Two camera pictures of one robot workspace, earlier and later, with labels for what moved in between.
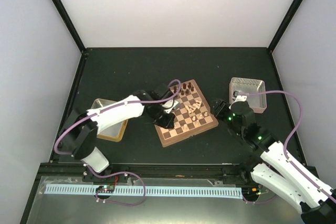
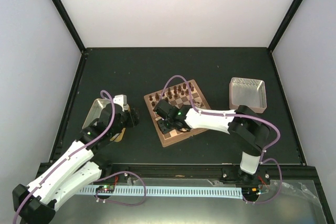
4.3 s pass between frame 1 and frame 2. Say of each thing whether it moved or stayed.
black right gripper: moved
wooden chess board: stayed
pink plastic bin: stayed
